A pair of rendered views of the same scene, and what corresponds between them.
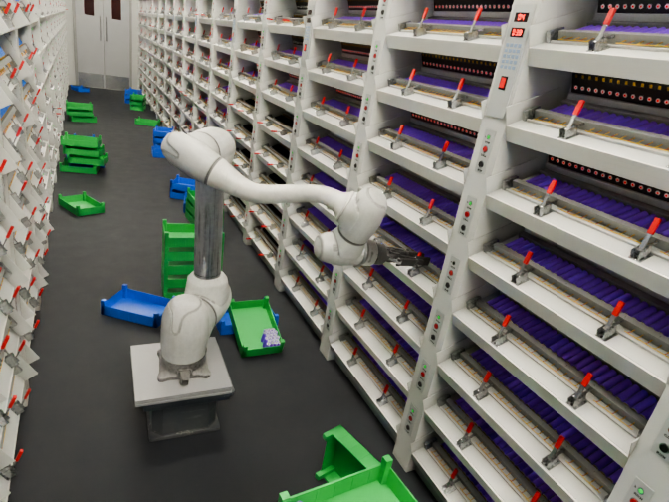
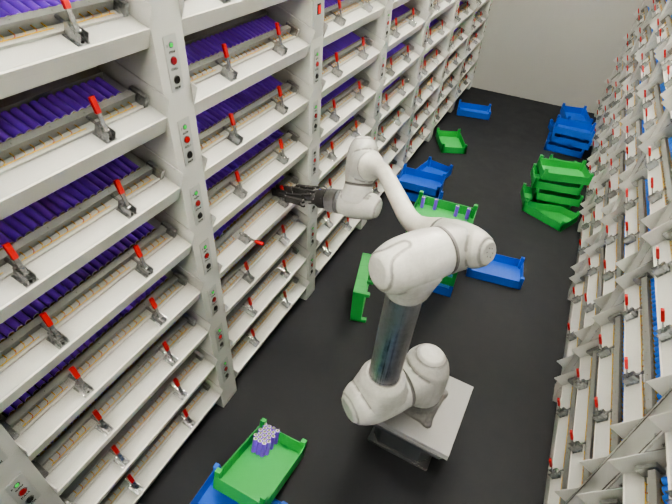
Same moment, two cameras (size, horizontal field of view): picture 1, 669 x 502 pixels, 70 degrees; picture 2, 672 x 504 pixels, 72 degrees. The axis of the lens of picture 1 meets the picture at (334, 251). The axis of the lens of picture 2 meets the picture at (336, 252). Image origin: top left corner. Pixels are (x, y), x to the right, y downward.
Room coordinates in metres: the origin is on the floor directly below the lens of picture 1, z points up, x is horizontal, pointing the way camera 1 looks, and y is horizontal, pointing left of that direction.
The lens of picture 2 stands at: (2.32, 1.06, 1.75)
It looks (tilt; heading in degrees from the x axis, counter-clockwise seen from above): 40 degrees down; 233
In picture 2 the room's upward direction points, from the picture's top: 4 degrees clockwise
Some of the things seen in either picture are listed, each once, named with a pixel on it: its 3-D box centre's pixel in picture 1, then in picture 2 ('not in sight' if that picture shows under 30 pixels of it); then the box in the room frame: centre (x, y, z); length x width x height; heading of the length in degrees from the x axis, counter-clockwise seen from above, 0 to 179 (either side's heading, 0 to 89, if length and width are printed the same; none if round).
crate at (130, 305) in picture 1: (139, 305); not in sight; (2.11, 0.93, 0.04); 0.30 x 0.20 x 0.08; 83
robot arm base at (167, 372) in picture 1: (183, 361); (420, 390); (1.44, 0.47, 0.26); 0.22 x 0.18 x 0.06; 22
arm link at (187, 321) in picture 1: (185, 325); (423, 373); (1.47, 0.48, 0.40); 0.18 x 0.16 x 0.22; 174
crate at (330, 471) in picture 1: (355, 481); (364, 287); (1.18, -0.20, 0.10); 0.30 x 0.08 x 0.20; 44
